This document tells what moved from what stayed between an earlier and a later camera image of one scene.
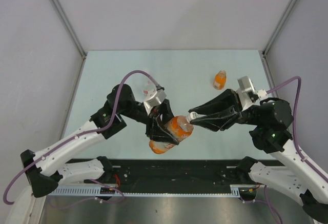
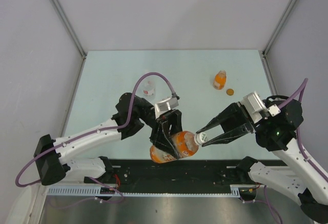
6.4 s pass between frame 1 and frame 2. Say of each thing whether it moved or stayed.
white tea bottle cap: moved
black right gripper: moved
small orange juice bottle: stayed
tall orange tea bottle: moved
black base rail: stayed
